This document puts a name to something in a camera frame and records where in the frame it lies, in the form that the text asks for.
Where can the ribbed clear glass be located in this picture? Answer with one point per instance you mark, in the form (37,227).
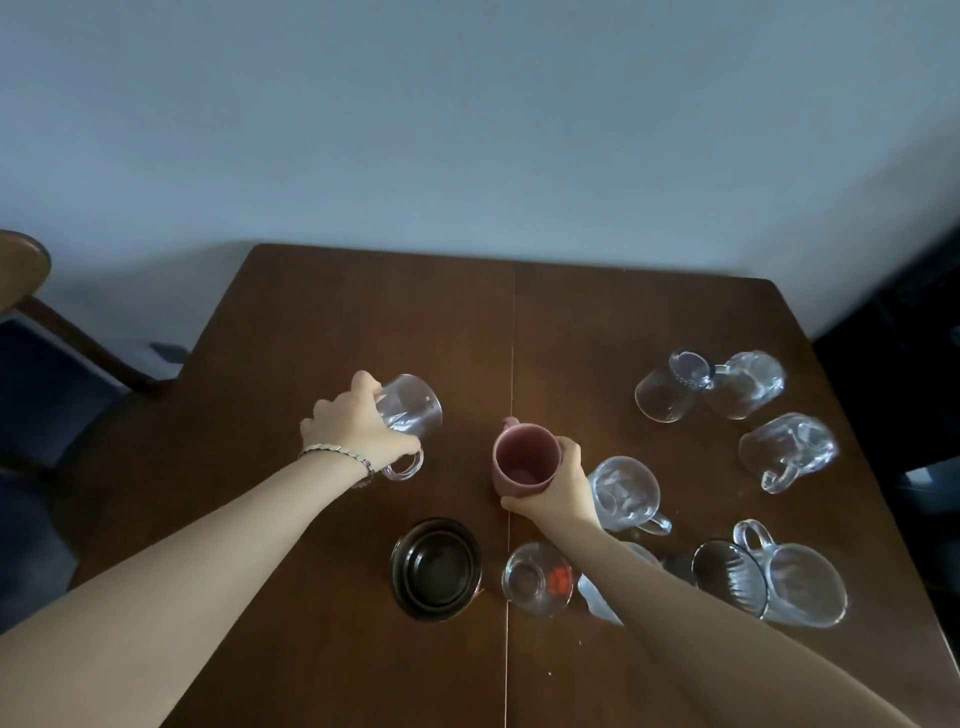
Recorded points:
(727,576)

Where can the dark cabinet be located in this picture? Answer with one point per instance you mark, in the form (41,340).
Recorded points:
(900,360)

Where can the clear glass mug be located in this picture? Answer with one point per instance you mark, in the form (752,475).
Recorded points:
(746,384)
(667,390)
(787,446)
(626,495)
(412,405)
(802,585)

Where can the person's right thumb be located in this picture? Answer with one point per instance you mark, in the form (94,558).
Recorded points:
(519,507)

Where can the person's left thumb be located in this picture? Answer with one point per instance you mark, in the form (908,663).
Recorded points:
(403,450)

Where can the person's left hand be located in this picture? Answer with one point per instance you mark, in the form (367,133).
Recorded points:
(345,424)

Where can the wooden chair with blue seat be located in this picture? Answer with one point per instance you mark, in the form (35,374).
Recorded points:
(45,390)

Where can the person's right hand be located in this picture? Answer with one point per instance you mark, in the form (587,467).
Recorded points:
(566,499)

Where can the small glass with red print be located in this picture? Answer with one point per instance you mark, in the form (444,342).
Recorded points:
(534,579)

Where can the person's left forearm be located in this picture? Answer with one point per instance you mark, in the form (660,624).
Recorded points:
(172,585)

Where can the dark round bowl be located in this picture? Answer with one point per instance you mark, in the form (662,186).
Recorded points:
(436,570)

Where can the clear drinking glass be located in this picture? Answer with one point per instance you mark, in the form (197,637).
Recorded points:
(596,600)

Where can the person's right forearm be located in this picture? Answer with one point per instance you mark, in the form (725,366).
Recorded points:
(697,637)

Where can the pink ceramic mug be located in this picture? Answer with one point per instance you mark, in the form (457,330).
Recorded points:
(525,454)

